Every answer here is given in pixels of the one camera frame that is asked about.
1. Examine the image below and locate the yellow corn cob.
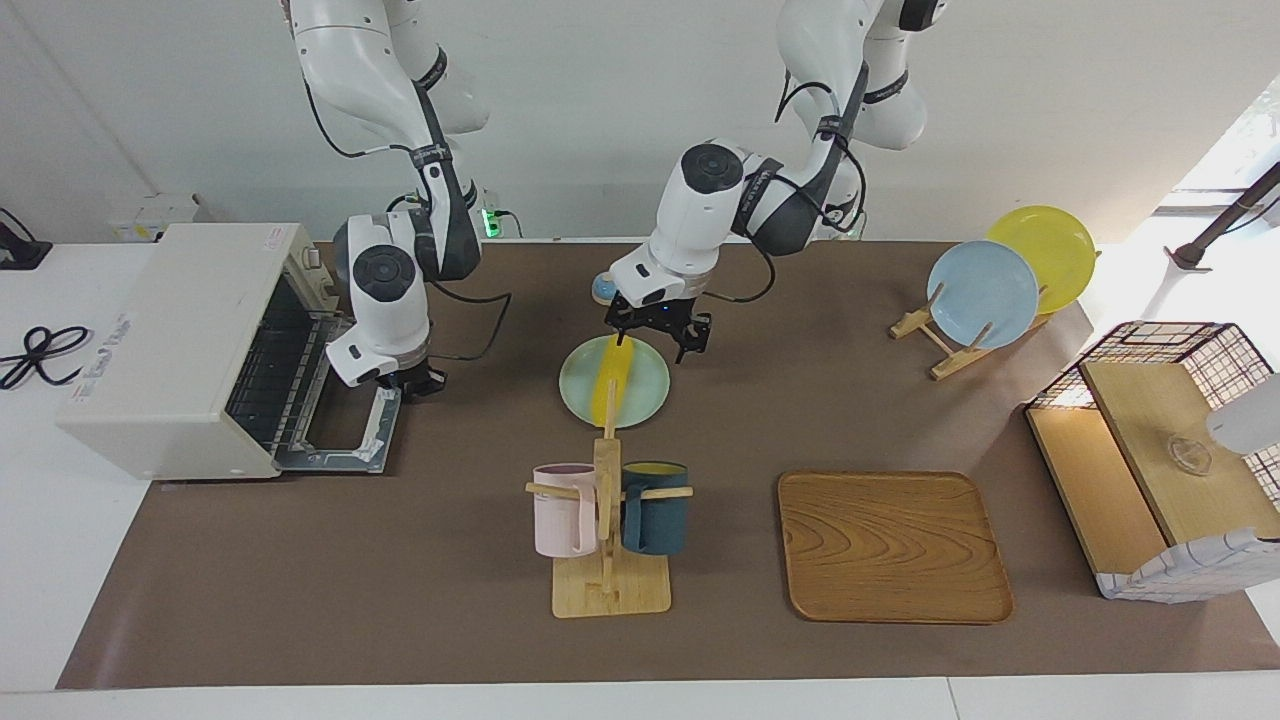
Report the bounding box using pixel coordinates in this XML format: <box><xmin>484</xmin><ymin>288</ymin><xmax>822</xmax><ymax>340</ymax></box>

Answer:
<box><xmin>591</xmin><ymin>334</ymin><xmax>628</xmax><ymax>427</ymax></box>

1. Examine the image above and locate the pale green plate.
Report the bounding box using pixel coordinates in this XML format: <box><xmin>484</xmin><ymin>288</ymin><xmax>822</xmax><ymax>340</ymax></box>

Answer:
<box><xmin>558</xmin><ymin>334</ymin><xmax>672</xmax><ymax>432</ymax></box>

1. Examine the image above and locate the glass oven door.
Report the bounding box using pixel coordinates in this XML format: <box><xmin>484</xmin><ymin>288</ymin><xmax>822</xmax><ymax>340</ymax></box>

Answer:
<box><xmin>274</xmin><ymin>384</ymin><xmax>404</xmax><ymax>475</ymax></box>

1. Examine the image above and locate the metal oven rack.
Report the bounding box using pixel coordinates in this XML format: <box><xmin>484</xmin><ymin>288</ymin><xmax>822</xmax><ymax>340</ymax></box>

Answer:
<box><xmin>228</xmin><ymin>308</ymin><xmax>333</xmax><ymax>453</ymax></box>

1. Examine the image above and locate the cream toaster oven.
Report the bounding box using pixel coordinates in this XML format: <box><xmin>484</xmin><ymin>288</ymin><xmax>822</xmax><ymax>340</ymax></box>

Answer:
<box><xmin>56</xmin><ymin>222</ymin><xmax>347</xmax><ymax>482</ymax></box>

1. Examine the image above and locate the dark blue mug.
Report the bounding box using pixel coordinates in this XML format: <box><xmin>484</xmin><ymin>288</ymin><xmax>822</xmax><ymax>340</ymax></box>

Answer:
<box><xmin>619</xmin><ymin>460</ymin><xmax>690</xmax><ymax>557</ymax></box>

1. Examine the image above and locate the pink mug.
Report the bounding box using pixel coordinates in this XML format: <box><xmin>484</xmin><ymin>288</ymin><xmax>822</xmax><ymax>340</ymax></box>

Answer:
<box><xmin>531</xmin><ymin>462</ymin><xmax>599</xmax><ymax>559</ymax></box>

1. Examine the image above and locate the brown table mat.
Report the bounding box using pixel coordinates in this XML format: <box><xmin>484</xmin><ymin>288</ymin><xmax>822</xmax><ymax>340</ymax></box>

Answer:
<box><xmin>56</xmin><ymin>240</ymin><xmax>1280</xmax><ymax>691</ymax></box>

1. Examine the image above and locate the wooden plate rack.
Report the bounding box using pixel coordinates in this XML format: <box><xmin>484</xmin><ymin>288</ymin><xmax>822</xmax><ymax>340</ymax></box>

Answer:
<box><xmin>889</xmin><ymin>282</ymin><xmax>1053</xmax><ymax>382</ymax></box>

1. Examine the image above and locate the wooden mug tree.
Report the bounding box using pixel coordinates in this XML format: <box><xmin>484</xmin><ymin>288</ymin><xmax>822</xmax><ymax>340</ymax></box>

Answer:
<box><xmin>526</xmin><ymin>380</ymin><xmax>695</xmax><ymax>620</ymax></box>

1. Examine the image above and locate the wooden serving tray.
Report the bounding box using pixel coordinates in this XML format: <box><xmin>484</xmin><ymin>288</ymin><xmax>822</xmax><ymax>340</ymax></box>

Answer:
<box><xmin>777</xmin><ymin>470</ymin><xmax>1015</xmax><ymax>625</ymax></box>

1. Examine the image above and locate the light blue plate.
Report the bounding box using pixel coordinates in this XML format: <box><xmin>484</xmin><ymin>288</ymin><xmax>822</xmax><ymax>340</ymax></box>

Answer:
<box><xmin>926</xmin><ymin>240</ymin><xmax>1041</xmax><ymax>351</ymax></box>

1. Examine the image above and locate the white box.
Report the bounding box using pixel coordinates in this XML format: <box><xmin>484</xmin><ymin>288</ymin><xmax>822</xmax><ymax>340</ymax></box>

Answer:
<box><xmin>107</xmin><ymin>192</ymin><xmax>213</xmax><ymax>245</ymax></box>

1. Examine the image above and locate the yellow plate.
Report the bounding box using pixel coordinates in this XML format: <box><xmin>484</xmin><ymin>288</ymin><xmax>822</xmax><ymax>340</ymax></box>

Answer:
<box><xmin>986</xmin><ymin>204</ymin><xmax>1098</xmax><ymax>316</ymax></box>

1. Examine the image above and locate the black stand base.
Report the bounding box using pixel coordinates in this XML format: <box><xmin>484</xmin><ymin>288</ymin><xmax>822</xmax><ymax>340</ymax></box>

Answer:
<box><xmin>0</xmin><ymin>206</ymin><xmax>54</xmax><ymax>272</ymax></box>

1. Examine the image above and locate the small clear glass object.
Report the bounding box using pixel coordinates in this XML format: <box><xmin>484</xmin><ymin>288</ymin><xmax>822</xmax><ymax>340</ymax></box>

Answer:
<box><xmin>1164</xmin><ymin>434</ymin><xmax>1215</xmax><ymax>478</ymax></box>

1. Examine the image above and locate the black pole stand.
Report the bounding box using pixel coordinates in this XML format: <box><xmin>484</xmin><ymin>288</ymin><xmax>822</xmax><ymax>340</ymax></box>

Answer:
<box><xmin>1164</xmin><ymin>158</ymin><xmax>1280</xmax><ymax>272</ymax></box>

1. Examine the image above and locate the white blurry rounded object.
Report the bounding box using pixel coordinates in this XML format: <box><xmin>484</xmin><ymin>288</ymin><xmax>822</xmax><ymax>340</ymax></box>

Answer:
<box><xmin>1204</xmin><ymin>372</ymin><xmax>1280</xmax><ymax>457</ymax></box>

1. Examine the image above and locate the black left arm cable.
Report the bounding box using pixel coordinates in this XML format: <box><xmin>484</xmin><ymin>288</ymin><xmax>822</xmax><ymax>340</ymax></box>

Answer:
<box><xmin>700</xmin><ymin>78</ymin><xmax>869</xmax><ymax>304</ymax></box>

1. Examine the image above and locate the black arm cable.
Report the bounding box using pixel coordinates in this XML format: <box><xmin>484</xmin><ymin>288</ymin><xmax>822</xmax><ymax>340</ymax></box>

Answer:
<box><xmin>302</xmin><ymin>78</ymin><xmax>514</xmax><ymax>363</ymax></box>
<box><xmin>700</xmin><ymin>78</ymin><xmax>869</xmax><ymax>304</ymax></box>

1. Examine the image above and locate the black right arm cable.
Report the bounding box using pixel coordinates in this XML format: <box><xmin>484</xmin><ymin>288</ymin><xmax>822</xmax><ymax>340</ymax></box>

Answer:
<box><xmin>302</xmin><ymin>78</ymin><xmax>514</xmax><ymax>363</ymax></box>

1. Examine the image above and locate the coiled black cable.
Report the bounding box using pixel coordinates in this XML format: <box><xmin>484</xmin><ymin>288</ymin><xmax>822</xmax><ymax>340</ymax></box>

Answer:
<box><xmin>0</xmin><ymin>324</ymin><xmax>93</xmax><ymax>392</ymax></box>

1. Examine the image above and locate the wooden wire-frame shelf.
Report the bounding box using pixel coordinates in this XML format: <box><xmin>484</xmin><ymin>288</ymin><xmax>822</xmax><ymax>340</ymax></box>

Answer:
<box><xmin>1024</xmin><ymin>321</ymin><xmax>1280</xmax><ymax>604</ymax></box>

